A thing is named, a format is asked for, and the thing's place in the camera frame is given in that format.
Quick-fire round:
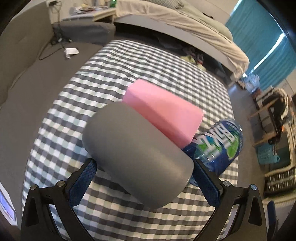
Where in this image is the blue labelled water bottle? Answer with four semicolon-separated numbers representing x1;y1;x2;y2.
183;118;243;176

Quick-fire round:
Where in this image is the white bedside table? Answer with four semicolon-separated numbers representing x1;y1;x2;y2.
62;8;116;24

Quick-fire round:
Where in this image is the teal curtain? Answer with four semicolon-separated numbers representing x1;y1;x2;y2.
226;1;295;90

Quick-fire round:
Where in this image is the black cable on sofa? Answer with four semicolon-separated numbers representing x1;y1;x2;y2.
38;37;73;61

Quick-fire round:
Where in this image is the crumpled white tissue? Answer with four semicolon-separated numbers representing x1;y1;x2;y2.
64;48;80;59

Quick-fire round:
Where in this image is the pink faceted cup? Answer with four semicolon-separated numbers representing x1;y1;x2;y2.
122;79;204;149

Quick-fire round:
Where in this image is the wooden chair with clothes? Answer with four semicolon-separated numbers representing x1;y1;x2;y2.
247;88;292;147

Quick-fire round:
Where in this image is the grey plastic cup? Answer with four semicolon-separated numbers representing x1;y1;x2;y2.
82;102;193;209

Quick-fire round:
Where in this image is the green can on nightstand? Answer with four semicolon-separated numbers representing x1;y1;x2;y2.
110;0;117;8

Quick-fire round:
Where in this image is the teal laundry basket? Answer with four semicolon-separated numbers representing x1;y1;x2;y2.
256;143;280;165

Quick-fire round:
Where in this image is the grey checkered tablecloth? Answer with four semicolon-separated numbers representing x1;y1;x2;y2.
22;40;234;240

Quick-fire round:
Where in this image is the grey sofa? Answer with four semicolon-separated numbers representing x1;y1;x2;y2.
1;2;115;226

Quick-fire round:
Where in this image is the bed with beige sheet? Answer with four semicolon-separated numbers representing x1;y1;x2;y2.
115;1;249;80

